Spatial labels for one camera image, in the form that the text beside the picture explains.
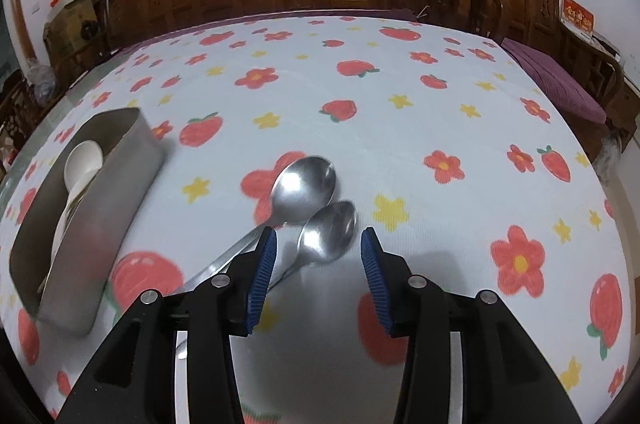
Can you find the strawberry flower printed tablecloth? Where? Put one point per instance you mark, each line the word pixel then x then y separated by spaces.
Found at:
pixel 350 154

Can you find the red desk calendar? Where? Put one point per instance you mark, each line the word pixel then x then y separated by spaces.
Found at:
pixel 578 16

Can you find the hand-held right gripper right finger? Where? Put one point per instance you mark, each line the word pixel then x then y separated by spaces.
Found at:
pixel 374 276

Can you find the large white plastic spoon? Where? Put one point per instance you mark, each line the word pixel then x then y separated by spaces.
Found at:
pixel 82 164

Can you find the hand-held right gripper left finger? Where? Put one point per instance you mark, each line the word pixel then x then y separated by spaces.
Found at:
pixel 260 276

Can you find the purple seat cushion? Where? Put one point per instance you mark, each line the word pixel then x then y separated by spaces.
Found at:
pixel 300 13
pixel 560 79

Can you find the large metal spoon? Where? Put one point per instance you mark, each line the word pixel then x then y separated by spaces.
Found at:
pixel 305 189

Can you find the large cardboard box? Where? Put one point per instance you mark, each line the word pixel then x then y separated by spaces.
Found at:
pixel 72 29

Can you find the small metal spoon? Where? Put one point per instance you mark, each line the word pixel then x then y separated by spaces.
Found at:
pixel 327 234

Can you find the rectangular metal container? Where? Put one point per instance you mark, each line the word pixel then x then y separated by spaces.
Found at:
pixel 100 229

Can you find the clear plastic bag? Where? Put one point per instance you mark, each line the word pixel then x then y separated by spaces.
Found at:
pixel 41 79

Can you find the white plastic bag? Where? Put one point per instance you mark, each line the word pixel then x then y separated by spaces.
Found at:
pixel 609 159

